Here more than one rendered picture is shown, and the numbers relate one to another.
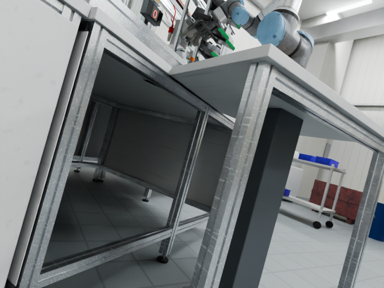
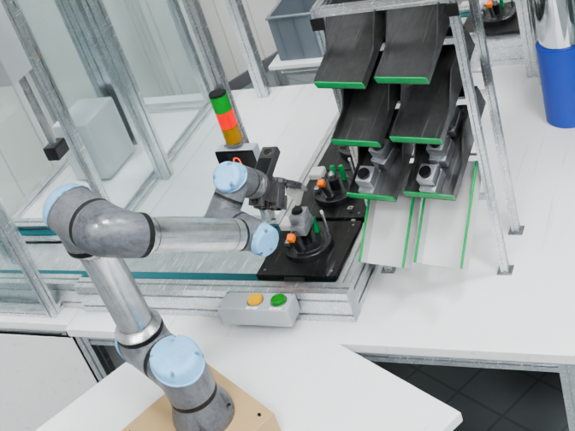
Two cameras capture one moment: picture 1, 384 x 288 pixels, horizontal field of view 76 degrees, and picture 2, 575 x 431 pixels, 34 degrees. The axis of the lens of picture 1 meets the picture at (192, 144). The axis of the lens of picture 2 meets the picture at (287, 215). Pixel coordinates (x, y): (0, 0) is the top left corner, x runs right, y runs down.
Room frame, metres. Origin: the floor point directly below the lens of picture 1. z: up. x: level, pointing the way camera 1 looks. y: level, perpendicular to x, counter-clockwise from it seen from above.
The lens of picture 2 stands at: (1.50, -1.98, 2.49)
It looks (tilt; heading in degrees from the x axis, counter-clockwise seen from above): 33 degrees down; 94
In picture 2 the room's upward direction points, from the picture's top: 19 degrees counter-clockwise
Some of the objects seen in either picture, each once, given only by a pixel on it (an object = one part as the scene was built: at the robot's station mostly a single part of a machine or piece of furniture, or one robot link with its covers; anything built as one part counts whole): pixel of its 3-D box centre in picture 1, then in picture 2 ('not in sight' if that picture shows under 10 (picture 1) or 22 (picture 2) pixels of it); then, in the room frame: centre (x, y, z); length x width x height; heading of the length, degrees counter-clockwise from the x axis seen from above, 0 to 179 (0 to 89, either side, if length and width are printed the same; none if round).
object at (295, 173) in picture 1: (283, 173); not in sight; (5.64, -2.21, 0.58); 0.65 x 0.56 x 1.16; 35
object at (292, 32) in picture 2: not in sight; (345, 14); (1.75, 2.30, 0.73); 0.62 x 0.42 x 0.23; 153
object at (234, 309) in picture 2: not in sight; (258, 309); (1.18, 0.04, 0.93); 0.21 x 0.07 x 0.06; 153
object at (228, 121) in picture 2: not in sight; (226, 117); (1.24, 0.38, 1.33); 0.05 x 0.05 x 0.05
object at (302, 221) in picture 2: (179, 56); (301, 216); (1.36, 0.20, 1.07); 0.08 x 0.04 x 0.07; 63
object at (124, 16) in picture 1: (170, 64); (209, 296); (1.04, 0.18, 0.91); 0.89 x 0.06 x 0.11; 153
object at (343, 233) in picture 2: not in sight; (310, 250); (1.36, 0.19, 0.96); 0.24 x 0.24 x 0.02; 63
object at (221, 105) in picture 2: not in sight; (220, 102); (1.24, 0.38, 1.38); 0.05 x 0.05 x 0.05
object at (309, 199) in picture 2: not in sight; (334, 181); (1.48, 0.42, 1.01); 0.24 x 0.24 x 0.13; 63
